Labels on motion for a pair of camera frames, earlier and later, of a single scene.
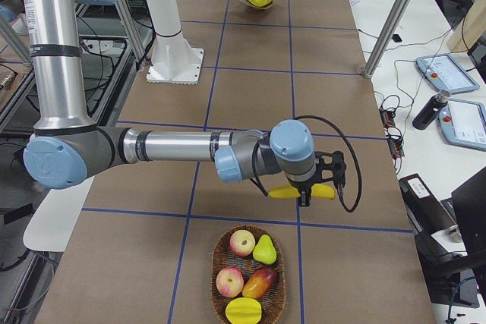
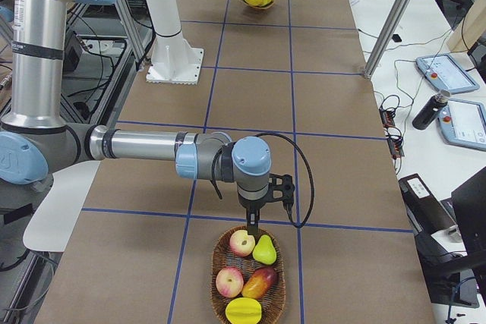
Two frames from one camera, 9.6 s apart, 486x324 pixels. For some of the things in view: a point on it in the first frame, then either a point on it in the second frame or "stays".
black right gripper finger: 307,196 -> 255,224
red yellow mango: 262,282 stays
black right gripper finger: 303,198 -> 250,227
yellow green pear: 264,251 stays
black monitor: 460,278 stays
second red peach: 229,281 stays
